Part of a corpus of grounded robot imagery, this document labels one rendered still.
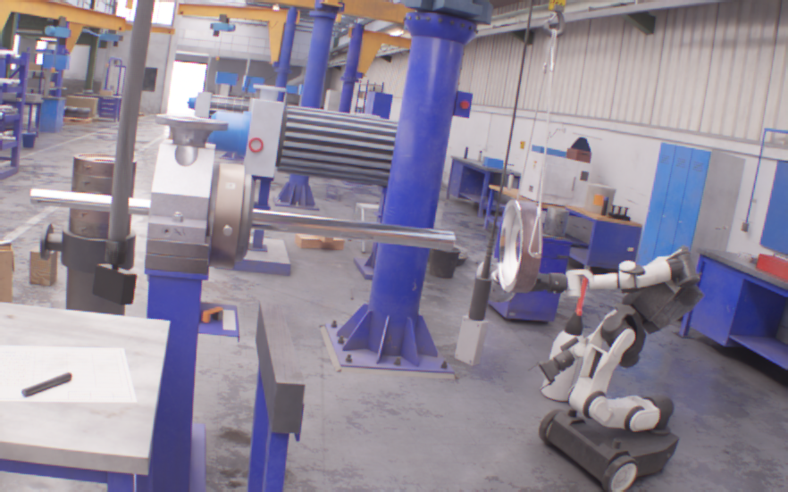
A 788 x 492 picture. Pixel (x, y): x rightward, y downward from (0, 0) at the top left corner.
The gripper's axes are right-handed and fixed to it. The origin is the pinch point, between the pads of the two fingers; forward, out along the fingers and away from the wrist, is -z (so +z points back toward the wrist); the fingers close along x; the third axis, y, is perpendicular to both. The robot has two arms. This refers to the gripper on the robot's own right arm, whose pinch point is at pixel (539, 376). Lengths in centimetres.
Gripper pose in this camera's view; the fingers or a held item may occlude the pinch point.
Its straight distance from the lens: 329.6
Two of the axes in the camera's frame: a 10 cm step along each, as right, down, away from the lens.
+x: -5.1, -8.3, 2.4
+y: -0.4, -2.5, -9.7
